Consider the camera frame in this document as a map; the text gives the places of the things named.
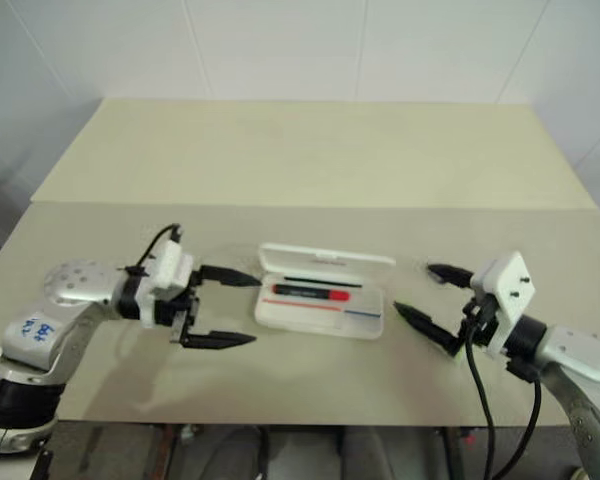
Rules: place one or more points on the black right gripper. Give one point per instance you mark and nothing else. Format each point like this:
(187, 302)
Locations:
(480, 322)

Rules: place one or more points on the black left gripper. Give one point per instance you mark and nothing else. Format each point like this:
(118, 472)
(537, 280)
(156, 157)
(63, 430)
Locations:
(182, 312)

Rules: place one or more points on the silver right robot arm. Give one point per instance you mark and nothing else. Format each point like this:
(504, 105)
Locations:
(575, 352)

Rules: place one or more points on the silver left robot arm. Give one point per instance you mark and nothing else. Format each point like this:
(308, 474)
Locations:
(75, 287)

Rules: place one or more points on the red marker with black cap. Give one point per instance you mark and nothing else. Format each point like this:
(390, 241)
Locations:
(310, 292)

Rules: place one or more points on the white plastic pencil case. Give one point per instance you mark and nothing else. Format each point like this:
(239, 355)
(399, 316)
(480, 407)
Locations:
(325, 262)

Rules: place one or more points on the thin black pen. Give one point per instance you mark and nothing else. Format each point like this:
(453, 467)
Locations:
(320, 279)

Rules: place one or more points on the dark metal table leg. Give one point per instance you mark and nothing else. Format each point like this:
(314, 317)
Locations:
(454, 455)

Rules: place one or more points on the white label with blue writing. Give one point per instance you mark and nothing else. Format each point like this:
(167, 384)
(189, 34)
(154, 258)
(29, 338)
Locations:
(37, 332)

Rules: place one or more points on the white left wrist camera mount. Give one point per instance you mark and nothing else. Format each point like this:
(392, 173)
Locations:
(167, 270)

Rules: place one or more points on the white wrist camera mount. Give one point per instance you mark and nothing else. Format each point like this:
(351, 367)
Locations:
(167, 270)
(510, 290)

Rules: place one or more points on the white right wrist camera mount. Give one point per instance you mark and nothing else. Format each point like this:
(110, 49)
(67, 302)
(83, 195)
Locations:
(510, 290)

